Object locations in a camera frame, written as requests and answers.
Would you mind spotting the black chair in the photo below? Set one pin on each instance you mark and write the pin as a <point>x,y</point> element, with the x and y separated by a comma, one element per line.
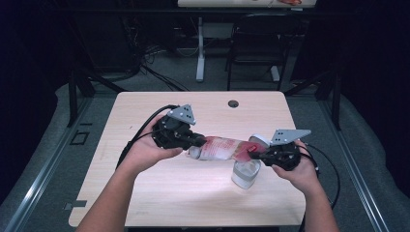
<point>262,42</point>

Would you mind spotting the long white desk leg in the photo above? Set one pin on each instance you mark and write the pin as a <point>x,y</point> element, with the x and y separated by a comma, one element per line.
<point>200,54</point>

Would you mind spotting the person's left hand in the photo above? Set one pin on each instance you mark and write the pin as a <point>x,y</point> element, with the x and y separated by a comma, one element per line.
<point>145,154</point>

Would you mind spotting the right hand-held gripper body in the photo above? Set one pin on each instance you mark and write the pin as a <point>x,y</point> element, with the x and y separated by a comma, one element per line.
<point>285,154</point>

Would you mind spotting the aluminium floor rail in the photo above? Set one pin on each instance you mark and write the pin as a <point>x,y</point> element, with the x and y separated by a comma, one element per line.
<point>45,170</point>
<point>354,170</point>

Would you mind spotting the red and white refill pouch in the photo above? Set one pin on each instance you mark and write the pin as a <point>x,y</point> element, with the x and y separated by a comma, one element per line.
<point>222,148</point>

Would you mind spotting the person's right hand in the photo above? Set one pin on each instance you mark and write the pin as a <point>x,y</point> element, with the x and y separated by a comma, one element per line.
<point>304,175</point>

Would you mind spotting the short white desk foot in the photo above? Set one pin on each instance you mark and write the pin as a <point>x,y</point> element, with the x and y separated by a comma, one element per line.
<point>275,73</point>

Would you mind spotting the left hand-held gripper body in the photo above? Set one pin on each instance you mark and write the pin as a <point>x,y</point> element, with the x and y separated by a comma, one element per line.
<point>172,133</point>

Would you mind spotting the black metal stand frame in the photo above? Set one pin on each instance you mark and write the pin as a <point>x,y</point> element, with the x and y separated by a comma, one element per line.
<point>336,100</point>
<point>73,96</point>

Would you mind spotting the light wooden background desk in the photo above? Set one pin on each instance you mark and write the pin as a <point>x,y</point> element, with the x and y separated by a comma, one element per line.
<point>232,3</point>

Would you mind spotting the black square floor socket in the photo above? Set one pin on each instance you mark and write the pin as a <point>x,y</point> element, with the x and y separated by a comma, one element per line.
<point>79,138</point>

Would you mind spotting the white container with flip lid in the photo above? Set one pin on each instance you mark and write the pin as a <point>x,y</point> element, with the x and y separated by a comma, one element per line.
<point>245,175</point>

